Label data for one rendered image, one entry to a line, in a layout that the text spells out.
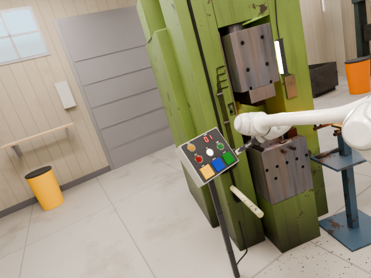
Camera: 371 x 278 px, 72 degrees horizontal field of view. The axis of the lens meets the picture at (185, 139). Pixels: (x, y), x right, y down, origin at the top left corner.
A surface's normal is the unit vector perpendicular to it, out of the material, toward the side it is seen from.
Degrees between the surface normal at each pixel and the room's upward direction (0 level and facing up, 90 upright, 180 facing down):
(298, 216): 90
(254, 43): 90
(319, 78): 90
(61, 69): 90
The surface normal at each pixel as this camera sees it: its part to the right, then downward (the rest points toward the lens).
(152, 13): 0.24, 0.21
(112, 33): 0.46, 0.13
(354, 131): -0.87, 0.27
